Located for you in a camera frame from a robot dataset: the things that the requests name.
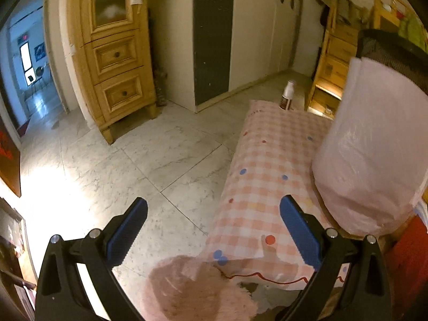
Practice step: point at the brown bottle with white cap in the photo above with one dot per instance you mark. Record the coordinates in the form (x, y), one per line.
(287, 97)

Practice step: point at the dark chair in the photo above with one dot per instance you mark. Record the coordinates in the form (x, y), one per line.
(38, 77)

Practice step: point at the red container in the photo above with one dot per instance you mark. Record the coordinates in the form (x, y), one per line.
(409, 264)

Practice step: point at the wooden cabinet with drawers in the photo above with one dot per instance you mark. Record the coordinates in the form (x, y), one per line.
(113, 60)

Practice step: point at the wooden bunk bed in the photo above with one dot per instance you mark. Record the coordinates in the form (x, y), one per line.
(388, 3)

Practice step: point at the white framed board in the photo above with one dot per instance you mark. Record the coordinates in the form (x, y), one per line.
(13, 240)

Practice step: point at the grey-green clothes pile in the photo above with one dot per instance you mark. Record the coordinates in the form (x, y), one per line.
(341, 3)

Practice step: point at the green puffer jacket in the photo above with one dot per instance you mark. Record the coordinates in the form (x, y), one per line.
(414, 30)

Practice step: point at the dark patterned cloth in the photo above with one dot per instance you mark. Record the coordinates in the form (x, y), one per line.
(159, 88)

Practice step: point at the red-brown wall picture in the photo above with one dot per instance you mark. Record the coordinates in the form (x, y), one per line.
(8, 160)

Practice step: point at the pink checked tablecloth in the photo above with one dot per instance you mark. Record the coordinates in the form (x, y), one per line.
(267, 160)

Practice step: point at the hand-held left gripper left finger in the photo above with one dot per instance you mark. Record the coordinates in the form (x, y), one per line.
(128, 230)

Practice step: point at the wastebasket with pale plastic liner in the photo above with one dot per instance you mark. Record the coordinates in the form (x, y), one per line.
(367, 147)

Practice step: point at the pink fluffy stool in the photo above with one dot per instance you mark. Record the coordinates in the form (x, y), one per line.
(197, 291)

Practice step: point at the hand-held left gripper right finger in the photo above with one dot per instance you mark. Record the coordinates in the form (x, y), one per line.
(297, 230)

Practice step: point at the wooden stair drawers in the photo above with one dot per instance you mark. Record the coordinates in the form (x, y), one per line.
(334, 67)

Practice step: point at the white wardrobe with round holes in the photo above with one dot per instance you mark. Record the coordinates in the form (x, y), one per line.
(260, 33)

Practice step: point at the dark wardrobe door panel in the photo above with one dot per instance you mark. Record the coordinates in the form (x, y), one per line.
(212, 40)

